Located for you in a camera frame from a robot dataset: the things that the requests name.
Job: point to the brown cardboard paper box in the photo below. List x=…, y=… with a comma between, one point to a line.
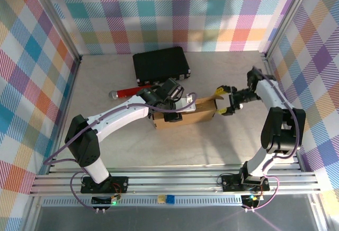
x=196, y=117

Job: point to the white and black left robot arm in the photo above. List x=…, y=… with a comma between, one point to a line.
x=119, y=114

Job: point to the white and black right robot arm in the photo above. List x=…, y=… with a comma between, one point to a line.
x=280, y=133

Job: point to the red toy microphone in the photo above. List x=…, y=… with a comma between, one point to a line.
x=127, y=93

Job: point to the small blue block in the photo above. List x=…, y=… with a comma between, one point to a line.
x=170, y=199

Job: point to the small yellow block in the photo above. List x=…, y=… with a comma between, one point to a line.
x=161, y=198

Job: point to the right controller board green light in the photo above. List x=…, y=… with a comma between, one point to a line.
x=253, y=200

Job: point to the controller board green light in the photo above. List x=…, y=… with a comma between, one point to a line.
x=106, y=200
x=253, y=200

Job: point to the left controller board green light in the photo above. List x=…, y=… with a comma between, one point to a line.
x=106, y=200

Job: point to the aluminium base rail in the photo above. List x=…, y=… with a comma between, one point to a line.
x=172, y=180

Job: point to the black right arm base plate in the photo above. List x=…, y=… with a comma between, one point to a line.
x=230, y=183

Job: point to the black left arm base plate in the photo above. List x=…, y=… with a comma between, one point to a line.
x=119, y=184

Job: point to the aluminium frame post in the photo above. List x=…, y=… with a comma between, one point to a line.
x=29, y=215
x=321, y=215
x=57, y=19
x=291, y=13

